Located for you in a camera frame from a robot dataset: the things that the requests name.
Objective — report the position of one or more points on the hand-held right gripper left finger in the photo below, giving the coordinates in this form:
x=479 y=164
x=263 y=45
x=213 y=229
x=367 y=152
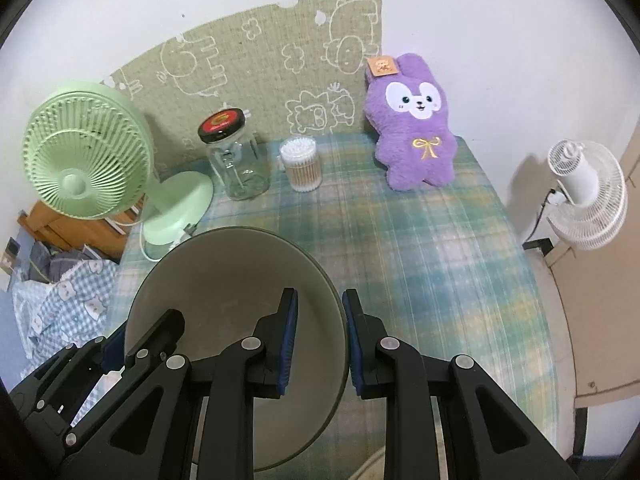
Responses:
x=289 y=340

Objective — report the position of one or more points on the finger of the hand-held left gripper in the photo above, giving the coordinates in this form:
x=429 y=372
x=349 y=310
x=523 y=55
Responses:
x=115 y=352
x=155 y=335

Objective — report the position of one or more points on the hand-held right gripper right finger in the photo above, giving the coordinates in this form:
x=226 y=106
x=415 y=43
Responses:
x=354 y=345

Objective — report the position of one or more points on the large floral bowl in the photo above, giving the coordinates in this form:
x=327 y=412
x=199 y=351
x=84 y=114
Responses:
x=225 y=280

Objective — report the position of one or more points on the yellow floral cream plate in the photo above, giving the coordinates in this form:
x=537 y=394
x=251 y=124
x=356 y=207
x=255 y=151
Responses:
x=367 y=467

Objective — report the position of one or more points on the blue gingham cloth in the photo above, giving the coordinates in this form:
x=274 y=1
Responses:
x=65 y=300

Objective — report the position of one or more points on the plaid tablecloth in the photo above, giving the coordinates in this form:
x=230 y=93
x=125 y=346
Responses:
x=425 y=270

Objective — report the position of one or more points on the grey cloth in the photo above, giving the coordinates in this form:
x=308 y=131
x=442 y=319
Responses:
x=55 y=262

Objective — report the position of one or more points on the cotton swab container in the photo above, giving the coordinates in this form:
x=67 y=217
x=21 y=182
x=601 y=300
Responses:
x=299 y=165

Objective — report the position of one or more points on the glass jar with black lid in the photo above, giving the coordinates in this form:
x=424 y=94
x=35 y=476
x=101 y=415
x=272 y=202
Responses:
x=240 y=160

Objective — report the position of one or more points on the green desk fan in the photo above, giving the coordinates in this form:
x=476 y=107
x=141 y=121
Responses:
x=85 y=150

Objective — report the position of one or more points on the purple plush bunny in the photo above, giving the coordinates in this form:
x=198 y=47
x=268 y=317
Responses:
x=415 y=140

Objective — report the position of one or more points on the beige door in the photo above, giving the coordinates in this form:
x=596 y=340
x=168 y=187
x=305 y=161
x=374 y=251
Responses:
x=600 y=310

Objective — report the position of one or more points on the wooden bed frame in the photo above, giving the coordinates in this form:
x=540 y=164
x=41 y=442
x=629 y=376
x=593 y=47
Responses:
x=65 y=230

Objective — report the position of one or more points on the wall socket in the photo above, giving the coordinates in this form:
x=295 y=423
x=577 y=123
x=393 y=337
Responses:
x=11 y=255

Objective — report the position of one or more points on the white wall fan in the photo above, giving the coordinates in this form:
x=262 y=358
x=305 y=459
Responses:
x=585 y=190

